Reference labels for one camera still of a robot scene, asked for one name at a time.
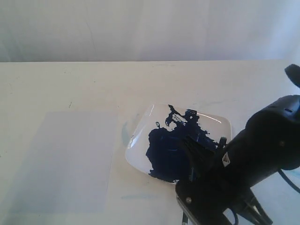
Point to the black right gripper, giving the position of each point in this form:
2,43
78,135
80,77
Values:
221,178

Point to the black paintbrush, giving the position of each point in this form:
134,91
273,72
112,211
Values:
184,218

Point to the white square paint plate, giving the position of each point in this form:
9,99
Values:
156,148

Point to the white paper sheet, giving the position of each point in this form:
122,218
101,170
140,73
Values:
67,165

